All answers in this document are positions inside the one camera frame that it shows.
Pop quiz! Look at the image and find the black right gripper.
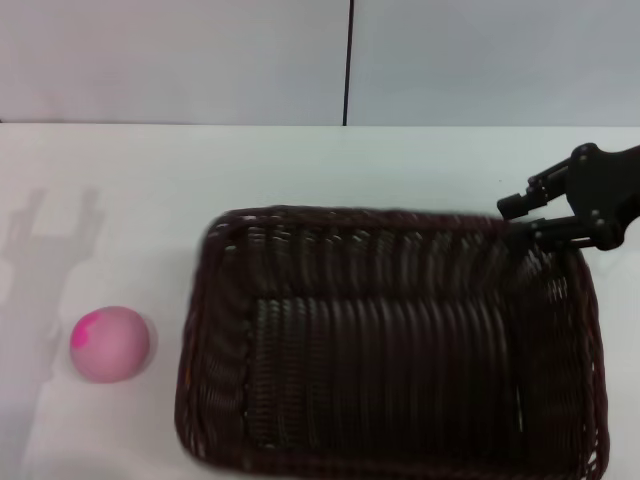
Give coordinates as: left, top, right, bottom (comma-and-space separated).
496, 142, 640, 252

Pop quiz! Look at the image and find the pink ball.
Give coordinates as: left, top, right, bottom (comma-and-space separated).
68, 305, 153, 386

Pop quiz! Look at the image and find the dark brown wicker basket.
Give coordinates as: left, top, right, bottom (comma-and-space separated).
172, 203, 612, 480

